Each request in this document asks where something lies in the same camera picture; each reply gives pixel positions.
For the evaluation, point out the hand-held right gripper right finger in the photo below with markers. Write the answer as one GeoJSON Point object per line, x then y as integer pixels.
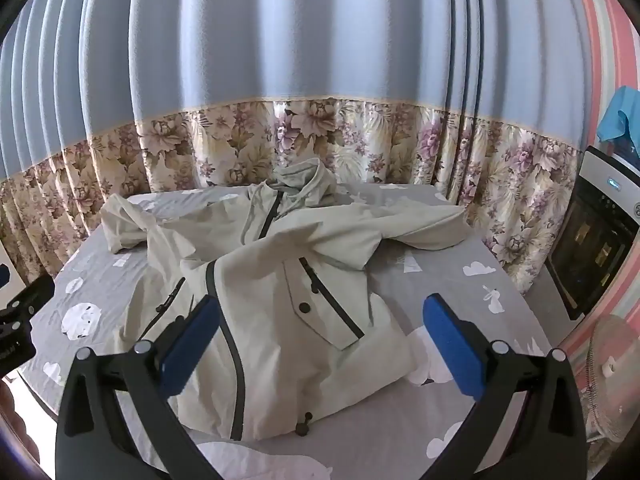
{"type": "Point", "coordinates": [450, 350]}

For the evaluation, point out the brown wooden bed frame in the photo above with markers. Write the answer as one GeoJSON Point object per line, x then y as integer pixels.
{"type": "Point", "coordinates": [15, 425]}

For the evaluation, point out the grey printed bed sheet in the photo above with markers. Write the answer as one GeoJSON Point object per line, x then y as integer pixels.
{"type": "Point", "coordinates": [450, 280]}

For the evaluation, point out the blue cloth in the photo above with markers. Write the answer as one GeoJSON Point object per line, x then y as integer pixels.
{"type": "Point", "coordinates": [617, 115]}

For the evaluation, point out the blue floral curtain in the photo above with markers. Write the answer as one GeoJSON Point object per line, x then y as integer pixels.
{"type": "Point", "coordinates": [300, 35]}

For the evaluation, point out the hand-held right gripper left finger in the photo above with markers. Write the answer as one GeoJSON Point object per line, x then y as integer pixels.
{"type": "Point", "coordinates": [192, 345]}

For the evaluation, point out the beige electric fan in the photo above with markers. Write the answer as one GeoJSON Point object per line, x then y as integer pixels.
{"type": "Point", "coordinates": [600, 360]}

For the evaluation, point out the beige hooded jacket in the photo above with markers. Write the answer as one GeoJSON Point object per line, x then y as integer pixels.
{"type": "Point", "coordinates": [280, 270]}

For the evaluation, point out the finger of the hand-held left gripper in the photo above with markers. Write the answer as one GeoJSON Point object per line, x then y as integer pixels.
{"type": "Point", "coordinates": [3, 276]}
{"type": "Point", "coordinates": [30, 297]}

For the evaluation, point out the black and silver oven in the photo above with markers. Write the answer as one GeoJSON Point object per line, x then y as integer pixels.
{"type": "Point", "coordinates": [590, 240]}

